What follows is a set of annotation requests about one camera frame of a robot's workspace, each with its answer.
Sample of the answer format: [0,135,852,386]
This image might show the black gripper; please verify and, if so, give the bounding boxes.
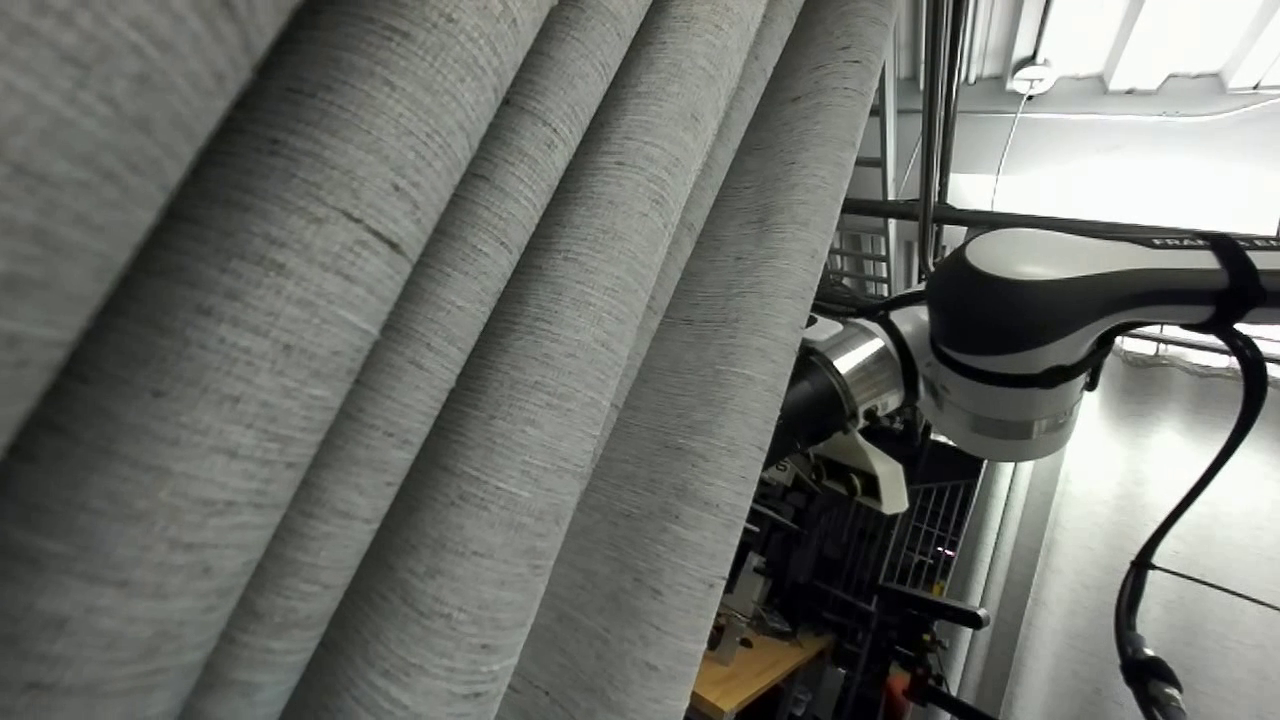
[770,368,852,462]

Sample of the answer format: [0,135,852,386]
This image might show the grey fabric curtain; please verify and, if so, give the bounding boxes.
[0,0,901,720]

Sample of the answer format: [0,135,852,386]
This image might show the black horizontal beam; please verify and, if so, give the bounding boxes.
[840,192,1280,257]

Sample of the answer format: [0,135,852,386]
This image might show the wooden table top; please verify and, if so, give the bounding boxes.
[689,628,840,720]

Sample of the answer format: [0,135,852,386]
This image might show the orange black clamp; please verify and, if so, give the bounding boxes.
[875,656,998,720]

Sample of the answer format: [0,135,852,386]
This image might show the black vertical pole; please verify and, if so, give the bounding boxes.
[917,0,967,272]

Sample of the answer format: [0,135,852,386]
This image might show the white smoke detector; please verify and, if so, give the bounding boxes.
[1004,52,1061,98]

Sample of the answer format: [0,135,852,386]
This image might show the ceiling light panel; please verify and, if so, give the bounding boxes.
[1099,0,1280,96]

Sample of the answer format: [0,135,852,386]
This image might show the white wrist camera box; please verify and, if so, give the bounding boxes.
[805,424,917,520]

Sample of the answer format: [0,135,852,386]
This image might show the black wire rack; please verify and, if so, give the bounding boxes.
[875,474,979,601]

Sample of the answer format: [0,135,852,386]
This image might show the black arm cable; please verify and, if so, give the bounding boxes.
[1106,234,1271,720]

